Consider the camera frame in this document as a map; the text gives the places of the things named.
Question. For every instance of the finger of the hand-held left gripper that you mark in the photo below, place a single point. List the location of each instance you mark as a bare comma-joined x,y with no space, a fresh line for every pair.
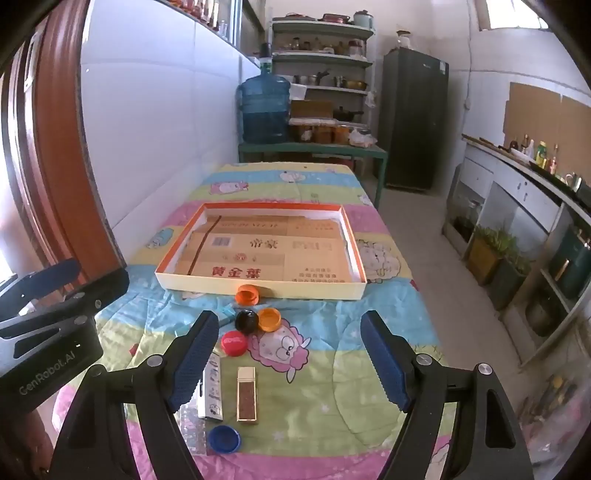
41,284
106,288

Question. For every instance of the blue water jug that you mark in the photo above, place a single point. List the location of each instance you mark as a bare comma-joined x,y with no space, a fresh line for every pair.
263,106

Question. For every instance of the cardboard sheet on wall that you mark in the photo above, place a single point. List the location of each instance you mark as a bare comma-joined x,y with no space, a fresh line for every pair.
535,110

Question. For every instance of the metal pot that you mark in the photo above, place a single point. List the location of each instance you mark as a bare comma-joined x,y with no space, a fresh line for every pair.
542,316

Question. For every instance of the white plastic bag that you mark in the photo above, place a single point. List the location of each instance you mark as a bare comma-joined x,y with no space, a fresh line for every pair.
360,137

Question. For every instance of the gold lighter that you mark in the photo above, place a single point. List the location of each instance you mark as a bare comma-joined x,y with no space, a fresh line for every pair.
248,397

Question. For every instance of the jar of orange preserves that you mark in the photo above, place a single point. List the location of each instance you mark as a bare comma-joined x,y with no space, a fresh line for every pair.
304,133
324,134
342,134

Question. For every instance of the steel pot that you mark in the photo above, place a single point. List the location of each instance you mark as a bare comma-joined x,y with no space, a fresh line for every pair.
311,79

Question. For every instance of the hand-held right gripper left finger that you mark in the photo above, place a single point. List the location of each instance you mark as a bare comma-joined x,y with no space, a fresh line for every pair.
194,369

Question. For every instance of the orange bottle cap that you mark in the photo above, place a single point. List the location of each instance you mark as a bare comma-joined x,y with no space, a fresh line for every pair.
269,320
247,295

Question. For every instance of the cardboard box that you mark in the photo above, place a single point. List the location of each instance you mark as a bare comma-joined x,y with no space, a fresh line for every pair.
311,109

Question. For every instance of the metal mug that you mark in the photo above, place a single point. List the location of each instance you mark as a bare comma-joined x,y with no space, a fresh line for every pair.
574,181

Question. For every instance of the potted green plant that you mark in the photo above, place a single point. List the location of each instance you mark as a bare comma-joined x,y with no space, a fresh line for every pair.
485,258

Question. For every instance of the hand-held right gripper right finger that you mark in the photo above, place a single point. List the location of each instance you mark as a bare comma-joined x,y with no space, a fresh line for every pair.
385,369

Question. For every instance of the brass bowl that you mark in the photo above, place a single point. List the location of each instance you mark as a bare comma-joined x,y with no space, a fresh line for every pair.
354,85

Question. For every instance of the cluttered tool pile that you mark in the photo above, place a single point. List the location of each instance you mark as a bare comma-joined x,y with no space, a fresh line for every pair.
554,401

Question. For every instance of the window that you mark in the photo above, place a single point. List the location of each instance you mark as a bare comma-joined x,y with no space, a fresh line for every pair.
512,14

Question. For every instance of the white bottle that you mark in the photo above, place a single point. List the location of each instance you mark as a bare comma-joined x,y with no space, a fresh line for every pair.
532,151

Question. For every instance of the brown bottle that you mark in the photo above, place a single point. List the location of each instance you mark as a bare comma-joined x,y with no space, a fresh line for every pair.
554,162

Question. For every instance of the white kitchen counter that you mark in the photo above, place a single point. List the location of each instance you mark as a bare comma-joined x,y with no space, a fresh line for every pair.
517,184

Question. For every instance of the row of ledge jars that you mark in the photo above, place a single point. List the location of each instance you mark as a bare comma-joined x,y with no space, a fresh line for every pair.
203,11

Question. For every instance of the row of shelf jars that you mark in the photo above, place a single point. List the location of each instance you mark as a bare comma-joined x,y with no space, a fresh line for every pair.
323,47

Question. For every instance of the dark glass bottle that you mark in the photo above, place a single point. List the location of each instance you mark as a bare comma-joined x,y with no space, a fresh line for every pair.
525,144

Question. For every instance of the teal enamel pot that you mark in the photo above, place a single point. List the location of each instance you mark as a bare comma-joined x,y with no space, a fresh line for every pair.
363,19

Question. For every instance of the black bottle cap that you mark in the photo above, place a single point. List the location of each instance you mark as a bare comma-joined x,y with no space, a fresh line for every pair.
245,321

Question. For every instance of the green pot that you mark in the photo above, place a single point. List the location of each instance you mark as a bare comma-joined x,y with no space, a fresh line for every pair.
572,265

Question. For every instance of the black pan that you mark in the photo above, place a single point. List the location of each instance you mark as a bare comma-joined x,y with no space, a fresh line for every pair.
346,114

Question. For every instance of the red pan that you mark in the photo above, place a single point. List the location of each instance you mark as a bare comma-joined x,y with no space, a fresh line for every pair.
334,18

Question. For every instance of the clear lighter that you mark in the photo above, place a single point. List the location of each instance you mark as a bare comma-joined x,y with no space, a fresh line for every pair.
193,429

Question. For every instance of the blue bottle cap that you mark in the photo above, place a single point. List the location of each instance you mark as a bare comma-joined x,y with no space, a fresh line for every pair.
224,439

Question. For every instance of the orange rimmed cardboard tray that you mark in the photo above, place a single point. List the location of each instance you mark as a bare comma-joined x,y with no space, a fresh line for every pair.
300,290

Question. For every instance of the glass jug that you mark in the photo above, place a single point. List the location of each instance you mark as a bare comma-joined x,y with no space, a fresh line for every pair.
468,216

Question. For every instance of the vase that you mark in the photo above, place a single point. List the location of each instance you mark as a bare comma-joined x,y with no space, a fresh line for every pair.
403,40

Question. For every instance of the white shelf rack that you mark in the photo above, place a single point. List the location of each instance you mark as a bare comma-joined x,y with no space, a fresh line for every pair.
318,59

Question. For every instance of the white printed lighter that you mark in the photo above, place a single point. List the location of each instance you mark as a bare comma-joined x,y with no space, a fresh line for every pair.
213,392

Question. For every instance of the wooden door frame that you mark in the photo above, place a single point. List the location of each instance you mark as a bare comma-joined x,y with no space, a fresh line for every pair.
60,138

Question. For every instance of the yellow green bottle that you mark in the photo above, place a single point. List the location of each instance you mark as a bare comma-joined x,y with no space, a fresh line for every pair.
541,157

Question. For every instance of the red bottle cap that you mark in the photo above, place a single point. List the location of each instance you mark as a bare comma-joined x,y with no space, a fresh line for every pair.
233,344

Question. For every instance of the dark refrigerator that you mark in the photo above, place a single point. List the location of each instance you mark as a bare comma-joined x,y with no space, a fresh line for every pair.
413,120

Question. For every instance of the green planter box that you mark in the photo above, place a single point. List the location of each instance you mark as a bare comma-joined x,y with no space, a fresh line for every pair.
508,284

